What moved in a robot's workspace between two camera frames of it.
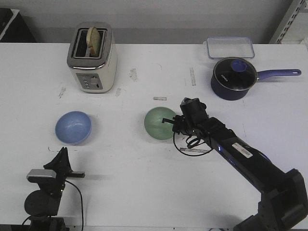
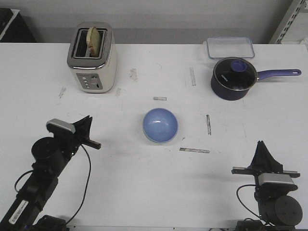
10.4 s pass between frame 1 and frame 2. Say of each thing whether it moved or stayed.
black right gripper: moved
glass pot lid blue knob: stayed
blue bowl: moved
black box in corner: stayed
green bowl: moved
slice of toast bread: stayed
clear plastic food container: stayed
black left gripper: moved
